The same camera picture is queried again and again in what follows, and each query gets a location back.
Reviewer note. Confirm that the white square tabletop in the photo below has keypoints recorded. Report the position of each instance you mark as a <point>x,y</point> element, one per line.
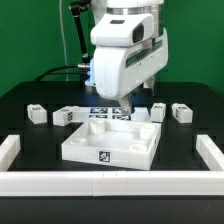
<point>119,143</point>

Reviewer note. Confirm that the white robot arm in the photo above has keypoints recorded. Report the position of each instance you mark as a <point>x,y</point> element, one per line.
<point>131,47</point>

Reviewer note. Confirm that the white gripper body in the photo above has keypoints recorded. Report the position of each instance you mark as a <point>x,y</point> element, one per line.
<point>126,106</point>

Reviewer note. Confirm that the white marker base sheet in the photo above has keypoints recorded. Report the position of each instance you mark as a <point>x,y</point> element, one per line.
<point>140,114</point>

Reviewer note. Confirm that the white U-shaped fence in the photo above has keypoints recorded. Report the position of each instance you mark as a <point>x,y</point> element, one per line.
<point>91,183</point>

